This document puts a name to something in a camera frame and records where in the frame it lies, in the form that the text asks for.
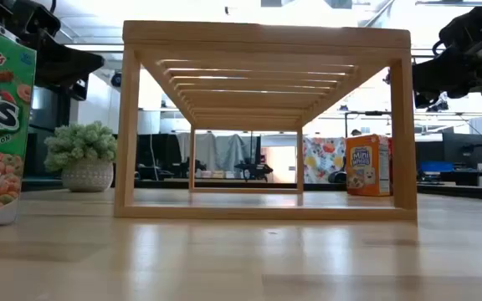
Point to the black background robot arm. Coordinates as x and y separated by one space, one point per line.
253 169

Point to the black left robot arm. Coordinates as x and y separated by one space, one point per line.
23 16

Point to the long ceiling light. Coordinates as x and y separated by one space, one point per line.
94 47

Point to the grey hanging cloth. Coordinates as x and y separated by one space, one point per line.
220 150

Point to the orange Mini Wheats cereal box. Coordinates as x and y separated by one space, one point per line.
364 167

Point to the green plant in white pot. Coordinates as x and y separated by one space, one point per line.
86 175

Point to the blue box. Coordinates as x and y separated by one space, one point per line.
435 166

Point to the slatted wooden shelf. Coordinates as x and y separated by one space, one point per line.
266 35

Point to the floral patterned cloth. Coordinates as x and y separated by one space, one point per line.
322 161

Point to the round ceiling camera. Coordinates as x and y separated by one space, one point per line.
116 79

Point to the person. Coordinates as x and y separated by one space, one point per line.
356 133

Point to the dark computer monitor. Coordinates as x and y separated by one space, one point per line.
463 148

